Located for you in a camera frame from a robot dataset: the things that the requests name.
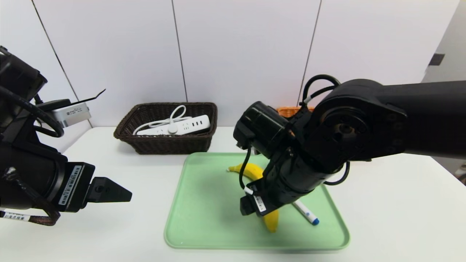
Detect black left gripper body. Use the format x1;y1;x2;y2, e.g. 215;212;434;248
0;145;95;213

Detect white power strip with cable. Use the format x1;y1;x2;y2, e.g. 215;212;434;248
132;105;212;136

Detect yellow banana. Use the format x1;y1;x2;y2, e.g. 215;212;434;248
228;163;279;233

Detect dark brown wicker basket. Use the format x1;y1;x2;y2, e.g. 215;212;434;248
114;102;218;155

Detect orange wicker basket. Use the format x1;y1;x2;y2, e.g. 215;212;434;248
277;106;316;119

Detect light green plastic tray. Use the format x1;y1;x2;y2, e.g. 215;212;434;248
164;152;351;250

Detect white marker with blue cap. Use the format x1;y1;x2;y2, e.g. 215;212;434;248
291;200;320;225

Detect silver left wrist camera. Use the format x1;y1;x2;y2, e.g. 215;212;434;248
38;99;91;128

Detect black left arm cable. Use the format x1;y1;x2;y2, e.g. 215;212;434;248
0;86;64;138

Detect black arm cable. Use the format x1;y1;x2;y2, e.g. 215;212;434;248
0;86;64;138
301;75;341;107

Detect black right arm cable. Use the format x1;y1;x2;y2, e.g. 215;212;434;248
301;75;341;107

